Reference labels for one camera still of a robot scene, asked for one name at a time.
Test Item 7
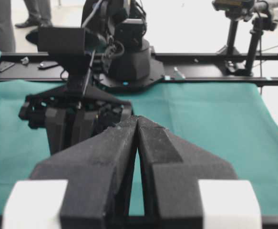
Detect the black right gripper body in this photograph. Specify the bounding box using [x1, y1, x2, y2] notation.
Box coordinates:
[19, 85, 132, 137]

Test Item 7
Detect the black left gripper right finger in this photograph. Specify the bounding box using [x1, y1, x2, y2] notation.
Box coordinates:
[137, 116, 238, 229]

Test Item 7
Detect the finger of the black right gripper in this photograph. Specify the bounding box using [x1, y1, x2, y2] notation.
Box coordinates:
[73, 110, 98, 145]
[45, 107, 67, 154]

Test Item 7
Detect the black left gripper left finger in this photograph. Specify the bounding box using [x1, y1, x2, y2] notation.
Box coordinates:
[30, 115, 138, 229]

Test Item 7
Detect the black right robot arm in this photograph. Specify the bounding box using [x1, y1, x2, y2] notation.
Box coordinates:
[19, 0, 164, 154]

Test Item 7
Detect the black flat plate piece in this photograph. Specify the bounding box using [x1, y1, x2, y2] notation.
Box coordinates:
[38, 61, 59, 70]

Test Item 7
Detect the green table cloth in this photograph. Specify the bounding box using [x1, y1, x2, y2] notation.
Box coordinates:
[0, 21, 278, 217]

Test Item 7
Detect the black leather shoe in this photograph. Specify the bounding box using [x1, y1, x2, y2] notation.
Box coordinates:
[15, 19, 41, 29]

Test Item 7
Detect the person grey trouser leg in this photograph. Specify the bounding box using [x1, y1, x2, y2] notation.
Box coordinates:
[0, 0, 16, 52]

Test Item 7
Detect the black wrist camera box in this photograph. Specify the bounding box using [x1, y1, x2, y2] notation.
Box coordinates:
[37, 26, 99, 58]

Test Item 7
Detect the black table edge rail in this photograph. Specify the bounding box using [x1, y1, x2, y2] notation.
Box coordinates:
[0, 53, 278, 91]

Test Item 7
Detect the black camera stand post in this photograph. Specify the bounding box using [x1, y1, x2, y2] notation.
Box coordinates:
[212, 0, 255, 56]

